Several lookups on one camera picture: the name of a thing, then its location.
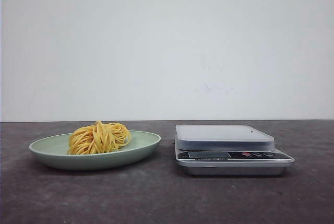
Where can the yellow vermicelli noodle bundle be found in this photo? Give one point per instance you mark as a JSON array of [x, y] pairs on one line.
[[98, 138]]

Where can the silver digital kitchen scale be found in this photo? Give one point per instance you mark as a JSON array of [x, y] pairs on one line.
[[230, 150]]

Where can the light green shallow plate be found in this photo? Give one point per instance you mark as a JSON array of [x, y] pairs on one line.
[[52, 152]]

